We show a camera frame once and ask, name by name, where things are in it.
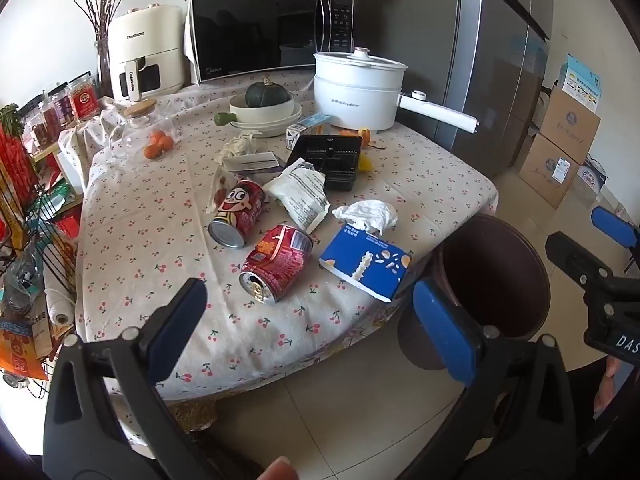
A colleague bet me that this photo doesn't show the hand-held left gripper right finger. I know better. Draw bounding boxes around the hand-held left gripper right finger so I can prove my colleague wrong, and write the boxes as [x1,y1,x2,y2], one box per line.
[412,280,601,480]

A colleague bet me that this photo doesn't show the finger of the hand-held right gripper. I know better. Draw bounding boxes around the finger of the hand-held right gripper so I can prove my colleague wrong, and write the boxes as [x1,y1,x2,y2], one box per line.
[544,232,618,292]
[591,206,640,249]

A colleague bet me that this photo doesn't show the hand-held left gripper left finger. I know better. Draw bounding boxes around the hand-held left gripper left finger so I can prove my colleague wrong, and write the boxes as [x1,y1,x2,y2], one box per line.
[42,277,223,480]

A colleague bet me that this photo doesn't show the brown round bin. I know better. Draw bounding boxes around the brown round bin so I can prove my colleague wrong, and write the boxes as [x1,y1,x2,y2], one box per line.
[397,213,552,372]

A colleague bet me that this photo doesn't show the blue milk carton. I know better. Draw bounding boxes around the blue milk carton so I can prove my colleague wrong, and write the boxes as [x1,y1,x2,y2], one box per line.
[318,223,412,304]

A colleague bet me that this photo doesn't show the person's right hand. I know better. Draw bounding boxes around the person's right hand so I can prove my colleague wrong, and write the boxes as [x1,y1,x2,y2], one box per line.
[592,359,625,413]

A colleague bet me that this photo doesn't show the person's left hand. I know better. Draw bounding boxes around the person's left hand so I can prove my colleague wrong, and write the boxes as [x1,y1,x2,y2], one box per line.
[257,456,302,480]

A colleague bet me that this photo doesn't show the brown cardboard box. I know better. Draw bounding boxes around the brown cardboard box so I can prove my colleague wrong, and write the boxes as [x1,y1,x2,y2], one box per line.
[518,135,581,210]
[541,85,602,164]

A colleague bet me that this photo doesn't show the cherry print tablecloth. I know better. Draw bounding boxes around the cherry print tablecloth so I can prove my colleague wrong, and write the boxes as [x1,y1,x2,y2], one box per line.
[58,79,500,402]

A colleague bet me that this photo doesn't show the dented red can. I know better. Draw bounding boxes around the dented red can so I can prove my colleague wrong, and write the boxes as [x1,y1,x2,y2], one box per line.
[239,224,314,306]

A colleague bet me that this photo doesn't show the red can with cartoon face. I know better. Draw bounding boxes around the red can with cartoon face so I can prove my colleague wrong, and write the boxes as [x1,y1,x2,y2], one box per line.
[207,179,267,250]

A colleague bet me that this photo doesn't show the crumpled white tissue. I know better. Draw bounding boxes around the crumpled white tissue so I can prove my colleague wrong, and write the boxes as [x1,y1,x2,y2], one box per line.
[332,199,400,235]

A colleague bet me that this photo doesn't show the light blue printed box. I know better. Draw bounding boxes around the light blue printed box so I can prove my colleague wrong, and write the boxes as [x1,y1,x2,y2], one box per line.
[558,53,604,111]

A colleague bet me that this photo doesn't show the flat grey white packet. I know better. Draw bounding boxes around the flat grey white packet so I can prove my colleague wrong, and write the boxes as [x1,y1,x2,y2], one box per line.
[222,152,279,174]

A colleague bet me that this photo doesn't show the white printed snack bag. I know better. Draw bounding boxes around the white printed snack bag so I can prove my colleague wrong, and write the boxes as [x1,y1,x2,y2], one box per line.
[262,157,331,234]

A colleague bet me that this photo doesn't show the crumpled beige paper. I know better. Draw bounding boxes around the crumpled beige paper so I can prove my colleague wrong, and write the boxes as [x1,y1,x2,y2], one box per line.
[217,132,262,164]

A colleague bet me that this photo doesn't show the glass teapot with wooden lid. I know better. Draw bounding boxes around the glass teapot with wooden lid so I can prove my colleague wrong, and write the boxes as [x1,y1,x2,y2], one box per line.
[108,99,184,163]

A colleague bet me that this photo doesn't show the black plastic food tray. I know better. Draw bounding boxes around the black plastic food tray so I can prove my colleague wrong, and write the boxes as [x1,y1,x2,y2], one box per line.
[284,134,363,192]

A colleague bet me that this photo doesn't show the grey refrigerator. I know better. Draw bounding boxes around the grey refrigerator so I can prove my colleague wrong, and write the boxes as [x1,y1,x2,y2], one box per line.
[429,0,552,179]

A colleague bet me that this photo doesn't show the white and blue cigarette box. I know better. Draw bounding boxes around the white and blue cigarette box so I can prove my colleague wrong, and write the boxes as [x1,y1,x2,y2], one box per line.
[286,112,334,151]

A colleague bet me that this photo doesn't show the red label jar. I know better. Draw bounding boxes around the red label jar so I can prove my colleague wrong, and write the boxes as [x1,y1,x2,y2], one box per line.
[67,74,101,121]

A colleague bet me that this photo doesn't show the dark green pumpkin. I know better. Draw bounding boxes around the dark green pumpkin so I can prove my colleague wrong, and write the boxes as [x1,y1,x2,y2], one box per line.
[244,77,291,109]

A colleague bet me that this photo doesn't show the purple label jar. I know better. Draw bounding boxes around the purple label jar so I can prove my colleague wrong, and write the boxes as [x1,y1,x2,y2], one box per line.
[47,85,74,127]

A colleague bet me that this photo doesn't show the white electric cooking pot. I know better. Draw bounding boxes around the white electric cooking pot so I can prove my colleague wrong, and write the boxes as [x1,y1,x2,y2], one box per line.
[313,47,480,135]

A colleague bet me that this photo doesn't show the glass vase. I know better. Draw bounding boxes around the glass vase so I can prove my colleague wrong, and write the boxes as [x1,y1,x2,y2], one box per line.
[94,39,114,99]

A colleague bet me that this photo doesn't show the cream air fryer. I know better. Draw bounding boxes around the cream air fryer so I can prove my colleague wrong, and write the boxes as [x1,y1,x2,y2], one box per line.
[107,4,187,103]

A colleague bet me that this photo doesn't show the black microwave oven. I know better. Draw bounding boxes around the black microwave oven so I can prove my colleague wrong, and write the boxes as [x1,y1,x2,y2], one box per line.
[189,0,355,85]

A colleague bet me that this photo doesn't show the bare dry branches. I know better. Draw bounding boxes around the bare dry branches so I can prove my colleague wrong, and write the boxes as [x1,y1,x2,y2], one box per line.
[64,0,129,44]

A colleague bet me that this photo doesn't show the black wire rack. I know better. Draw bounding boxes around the black wire rack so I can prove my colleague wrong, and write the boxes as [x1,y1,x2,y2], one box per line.
[0,160,87,387]

